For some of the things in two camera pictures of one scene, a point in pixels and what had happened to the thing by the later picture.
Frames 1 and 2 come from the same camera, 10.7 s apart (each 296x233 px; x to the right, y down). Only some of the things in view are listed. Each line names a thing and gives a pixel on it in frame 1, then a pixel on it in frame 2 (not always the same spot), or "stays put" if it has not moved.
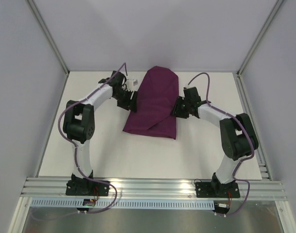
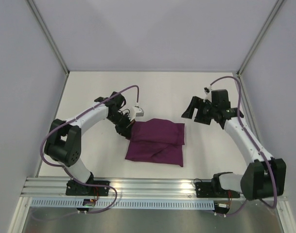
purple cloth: [158, 88] to [157, 140]
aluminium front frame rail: [130, 188] stays put
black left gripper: [129, 102] to [125, 129]
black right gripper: [177, 109] to [201, 111]
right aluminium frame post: [276, 7] stays put
